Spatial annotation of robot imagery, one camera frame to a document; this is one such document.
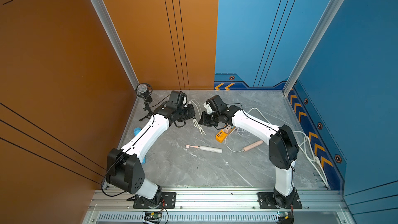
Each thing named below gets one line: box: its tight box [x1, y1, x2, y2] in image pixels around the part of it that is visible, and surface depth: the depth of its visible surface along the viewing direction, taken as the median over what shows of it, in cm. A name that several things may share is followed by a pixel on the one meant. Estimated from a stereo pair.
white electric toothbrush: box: [185, 144, 223, 154], surface depth 91 cm
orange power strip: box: [215, 126, 236, 144], surface depth 95 cm
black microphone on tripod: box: [135, 82, 154, 122], surface depth 91 cm
